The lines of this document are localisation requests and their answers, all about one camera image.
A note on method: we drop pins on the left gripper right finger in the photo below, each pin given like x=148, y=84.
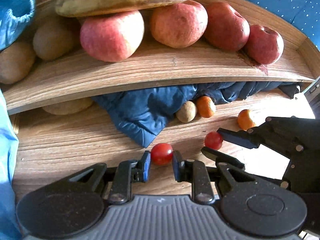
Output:
x=181, y=167

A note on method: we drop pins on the dark blue jacket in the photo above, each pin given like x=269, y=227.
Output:
x=142, y=114

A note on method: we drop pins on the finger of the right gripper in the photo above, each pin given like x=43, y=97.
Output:
x=241, y=138
x=220, y=157

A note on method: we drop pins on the blue shoe cover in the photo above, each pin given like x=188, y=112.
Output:
x=16, y=15

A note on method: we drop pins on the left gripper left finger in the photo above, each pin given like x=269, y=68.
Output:
x=141, y=168

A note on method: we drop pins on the pale red apple left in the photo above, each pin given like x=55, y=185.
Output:
x=114, y=38

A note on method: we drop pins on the curved wooden shelf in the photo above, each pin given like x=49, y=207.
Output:
x=77, y=75

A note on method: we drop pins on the light blue striped garment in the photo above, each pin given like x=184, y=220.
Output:
x=9, y=146

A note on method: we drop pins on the red apple right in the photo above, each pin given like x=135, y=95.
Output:
x=264, y=44

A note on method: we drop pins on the right kiwi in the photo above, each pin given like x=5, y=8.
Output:
x=55, y=38

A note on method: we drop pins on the small orange mandarin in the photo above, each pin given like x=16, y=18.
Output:
x=205, y=106

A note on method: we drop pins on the cherry tomato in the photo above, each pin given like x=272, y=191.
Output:
x=213, y=140
x=161, y=154

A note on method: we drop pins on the blue starry fabric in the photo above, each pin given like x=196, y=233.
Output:
x=303, y=14

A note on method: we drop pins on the left kiwi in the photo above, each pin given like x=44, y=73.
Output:
x=16, y=62

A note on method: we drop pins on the small tan kiwi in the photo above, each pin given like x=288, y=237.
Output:
x=187, y=112

